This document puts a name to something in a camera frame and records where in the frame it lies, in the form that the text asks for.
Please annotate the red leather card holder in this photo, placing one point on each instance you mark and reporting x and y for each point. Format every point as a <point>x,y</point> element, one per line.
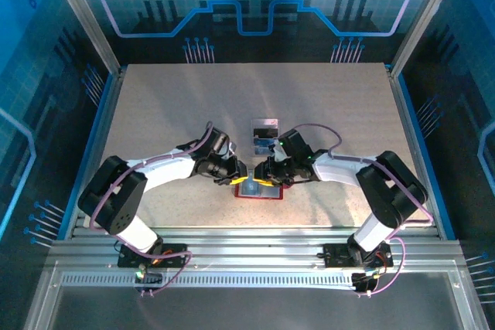
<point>270,192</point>

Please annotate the dark blue card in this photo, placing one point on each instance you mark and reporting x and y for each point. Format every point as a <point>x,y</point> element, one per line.
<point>267,141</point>

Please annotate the black card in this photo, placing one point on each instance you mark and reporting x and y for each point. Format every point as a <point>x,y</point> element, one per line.
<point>267,131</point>

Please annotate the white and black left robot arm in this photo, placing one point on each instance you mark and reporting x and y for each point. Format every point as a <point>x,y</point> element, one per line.
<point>170,172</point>

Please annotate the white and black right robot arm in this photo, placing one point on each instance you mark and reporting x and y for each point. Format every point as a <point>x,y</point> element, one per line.
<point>336,169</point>

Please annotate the clear acrylic card stand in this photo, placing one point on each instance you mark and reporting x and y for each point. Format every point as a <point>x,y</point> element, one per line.
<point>275,150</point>

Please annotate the aluminium extrusion mounting rails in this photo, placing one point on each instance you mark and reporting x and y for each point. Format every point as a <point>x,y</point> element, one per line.
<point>251,249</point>

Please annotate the small black connector box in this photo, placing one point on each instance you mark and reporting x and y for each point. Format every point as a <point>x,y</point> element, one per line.
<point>363,283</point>
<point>152,277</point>

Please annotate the grey metal panel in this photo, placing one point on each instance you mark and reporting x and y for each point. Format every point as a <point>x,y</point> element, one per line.
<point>251,310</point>

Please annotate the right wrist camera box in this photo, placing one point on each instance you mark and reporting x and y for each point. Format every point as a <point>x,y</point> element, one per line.
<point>294,144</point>

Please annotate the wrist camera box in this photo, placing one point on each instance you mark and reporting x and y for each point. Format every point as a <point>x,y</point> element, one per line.
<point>294,144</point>
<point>218,141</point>

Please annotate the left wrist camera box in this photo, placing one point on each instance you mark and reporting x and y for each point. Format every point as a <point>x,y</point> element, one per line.
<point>218,141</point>

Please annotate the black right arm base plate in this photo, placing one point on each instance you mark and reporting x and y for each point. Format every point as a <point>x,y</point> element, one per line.
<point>336,254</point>

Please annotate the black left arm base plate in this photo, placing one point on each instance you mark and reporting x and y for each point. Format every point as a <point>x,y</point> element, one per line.
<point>174,256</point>

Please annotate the aluminium table side rail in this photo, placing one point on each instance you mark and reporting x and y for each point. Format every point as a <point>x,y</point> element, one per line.
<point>405,113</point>
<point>108,113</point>

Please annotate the aluminium frame post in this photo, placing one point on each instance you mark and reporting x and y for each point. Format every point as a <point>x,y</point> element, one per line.
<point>84,17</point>
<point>426,17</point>

